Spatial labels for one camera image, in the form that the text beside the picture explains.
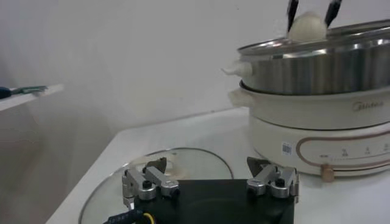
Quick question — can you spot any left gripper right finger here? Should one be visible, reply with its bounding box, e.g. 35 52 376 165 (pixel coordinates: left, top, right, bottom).
246 156 300 203

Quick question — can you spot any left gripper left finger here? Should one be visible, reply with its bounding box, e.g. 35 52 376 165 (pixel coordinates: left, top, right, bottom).
121 156 181 211

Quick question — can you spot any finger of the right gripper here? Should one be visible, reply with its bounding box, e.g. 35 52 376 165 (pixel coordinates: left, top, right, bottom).
286 0 299 33
324 0 342 28

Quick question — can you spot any white steamed baozi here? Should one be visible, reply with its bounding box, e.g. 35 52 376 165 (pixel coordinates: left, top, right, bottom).
288 11 328 42

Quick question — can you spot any round glass pot lid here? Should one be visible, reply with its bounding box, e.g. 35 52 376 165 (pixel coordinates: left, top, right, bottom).
78 147 235 224

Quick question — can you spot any stainless steel steamer basket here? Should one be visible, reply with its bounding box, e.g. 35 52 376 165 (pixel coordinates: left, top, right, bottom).
222 19 390 96

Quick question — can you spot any white electric cooker pot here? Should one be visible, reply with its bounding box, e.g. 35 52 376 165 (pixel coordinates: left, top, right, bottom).
228 86 390 183

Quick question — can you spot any white side table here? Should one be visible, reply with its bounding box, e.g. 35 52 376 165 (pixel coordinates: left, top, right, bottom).
0 84 65 112

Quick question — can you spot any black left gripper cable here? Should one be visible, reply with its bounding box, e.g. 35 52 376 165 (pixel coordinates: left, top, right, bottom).
102 209 157 224

